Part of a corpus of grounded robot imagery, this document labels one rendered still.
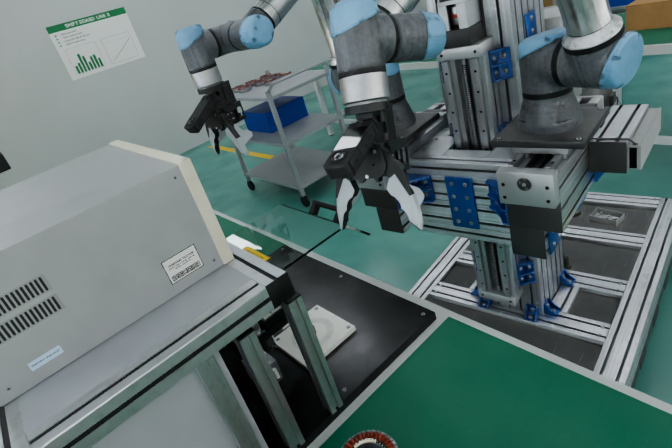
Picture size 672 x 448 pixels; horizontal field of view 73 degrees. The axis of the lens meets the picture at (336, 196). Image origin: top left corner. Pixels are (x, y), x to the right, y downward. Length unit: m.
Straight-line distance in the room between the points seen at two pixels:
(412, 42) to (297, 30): 6.82
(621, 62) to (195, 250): 0.91
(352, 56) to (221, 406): 0.57
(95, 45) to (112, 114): 0.81
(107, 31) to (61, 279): 5.69
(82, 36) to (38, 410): 5.71
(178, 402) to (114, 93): 5.71
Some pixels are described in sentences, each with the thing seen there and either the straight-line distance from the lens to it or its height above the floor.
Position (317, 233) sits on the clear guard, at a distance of 0.94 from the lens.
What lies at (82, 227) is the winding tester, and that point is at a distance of 0.76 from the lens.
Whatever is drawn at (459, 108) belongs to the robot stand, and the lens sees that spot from 1.46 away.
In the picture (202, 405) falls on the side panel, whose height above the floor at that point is 1.00.
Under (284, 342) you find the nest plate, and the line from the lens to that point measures 1.16.
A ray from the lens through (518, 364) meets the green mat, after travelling 1.03.
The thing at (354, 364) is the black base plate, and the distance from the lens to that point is 1.06.
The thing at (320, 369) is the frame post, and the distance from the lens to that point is 0.92.
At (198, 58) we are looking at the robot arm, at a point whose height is 1.43.
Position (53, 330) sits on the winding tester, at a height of 1.18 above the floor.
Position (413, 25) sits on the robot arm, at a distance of 0.76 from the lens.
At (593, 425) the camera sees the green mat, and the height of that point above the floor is 0.75.
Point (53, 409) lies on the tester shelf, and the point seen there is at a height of 1.11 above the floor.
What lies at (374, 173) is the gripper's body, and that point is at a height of 1.24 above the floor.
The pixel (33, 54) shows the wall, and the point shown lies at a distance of 6.20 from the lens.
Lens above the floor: 1.51
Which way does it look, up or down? 25 degrees down
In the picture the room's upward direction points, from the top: 17 degrees counter-clockwise
